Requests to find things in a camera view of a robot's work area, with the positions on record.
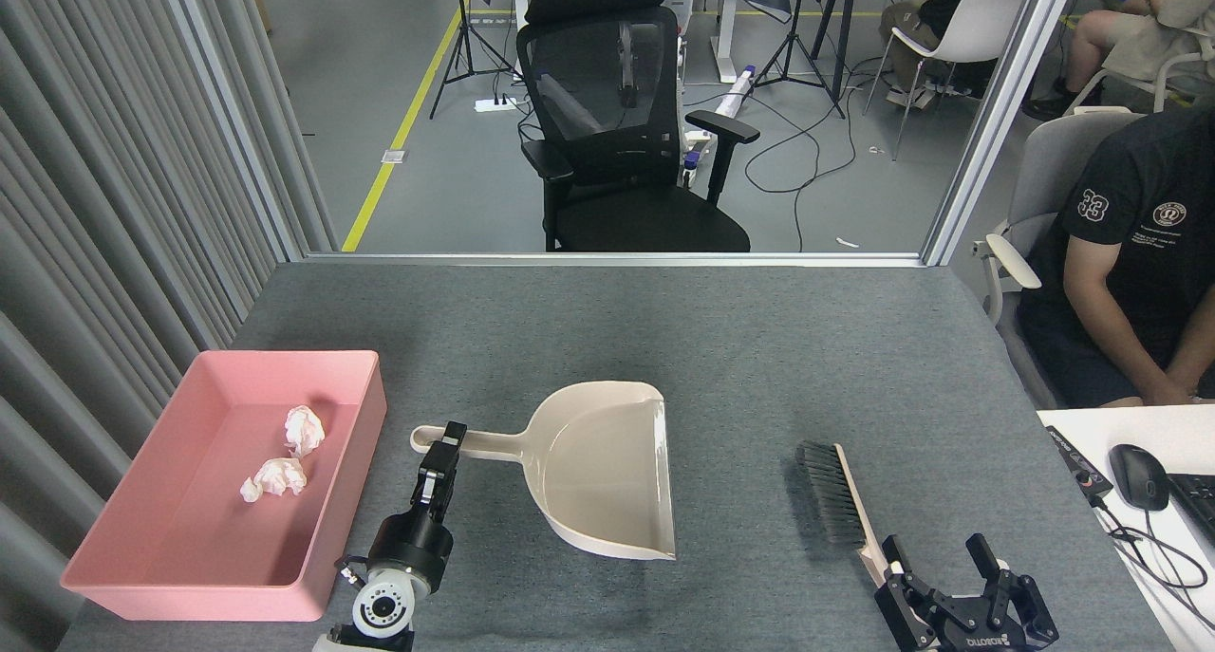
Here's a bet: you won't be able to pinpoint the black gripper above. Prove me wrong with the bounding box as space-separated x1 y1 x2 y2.
366 421 468 596
873 533 1059 652

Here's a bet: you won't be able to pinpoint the white paper ball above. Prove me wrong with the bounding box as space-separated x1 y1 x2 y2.
239 457 308 503
284 405 326 458

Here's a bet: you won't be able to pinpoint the beige plastic dustpan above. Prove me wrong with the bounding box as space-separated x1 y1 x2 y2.
410 381 677 562

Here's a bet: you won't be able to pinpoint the beige hand brush black bristles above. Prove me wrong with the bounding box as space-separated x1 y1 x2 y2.
795 441 893 587

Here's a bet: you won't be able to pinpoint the pink plastic bin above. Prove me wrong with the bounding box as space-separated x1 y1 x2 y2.
60 350 388 624

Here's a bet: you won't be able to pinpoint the person's right hand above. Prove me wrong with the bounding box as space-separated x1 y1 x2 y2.
1134 372 1204 407

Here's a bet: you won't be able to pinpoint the black control box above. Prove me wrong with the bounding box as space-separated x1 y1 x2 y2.
1045 425 1114 499

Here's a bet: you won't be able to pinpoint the black computer mouse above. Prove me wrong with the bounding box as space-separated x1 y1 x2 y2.
1108 443 1170 512

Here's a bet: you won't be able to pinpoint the black keyboard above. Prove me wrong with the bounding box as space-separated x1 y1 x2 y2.
1166 473 1215 546

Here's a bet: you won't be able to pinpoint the white desk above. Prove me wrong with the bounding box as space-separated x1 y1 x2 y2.
1037 404 1215 652

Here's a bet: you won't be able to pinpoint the black mesh office chair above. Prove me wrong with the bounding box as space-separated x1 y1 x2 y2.
517 0 761 252

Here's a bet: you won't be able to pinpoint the grey pleated curtain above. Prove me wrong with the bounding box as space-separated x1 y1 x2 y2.
0 0 338 652

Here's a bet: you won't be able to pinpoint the grey upholstered chair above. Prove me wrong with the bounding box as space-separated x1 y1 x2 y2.
973 109 1145 408

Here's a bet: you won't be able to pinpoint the black tripod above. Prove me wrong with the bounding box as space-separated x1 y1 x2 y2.
429 0 521 120
755 0 860 120

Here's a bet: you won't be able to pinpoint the white stand on wheels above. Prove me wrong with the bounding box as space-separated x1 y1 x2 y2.
662 0 794 190

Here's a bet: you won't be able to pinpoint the white armchair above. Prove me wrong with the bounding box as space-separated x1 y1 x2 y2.
1063 28 1215 117

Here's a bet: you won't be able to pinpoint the white plastic chair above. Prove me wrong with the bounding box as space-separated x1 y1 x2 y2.
862 0 1028 162

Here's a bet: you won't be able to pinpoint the black desk cable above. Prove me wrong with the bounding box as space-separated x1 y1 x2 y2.
1090 495 1209 589

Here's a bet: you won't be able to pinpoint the silver frame rail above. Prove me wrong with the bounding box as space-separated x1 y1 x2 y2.
302 251 926 270

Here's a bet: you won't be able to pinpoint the black floor cable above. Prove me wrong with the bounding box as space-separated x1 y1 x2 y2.
743 59 860 253

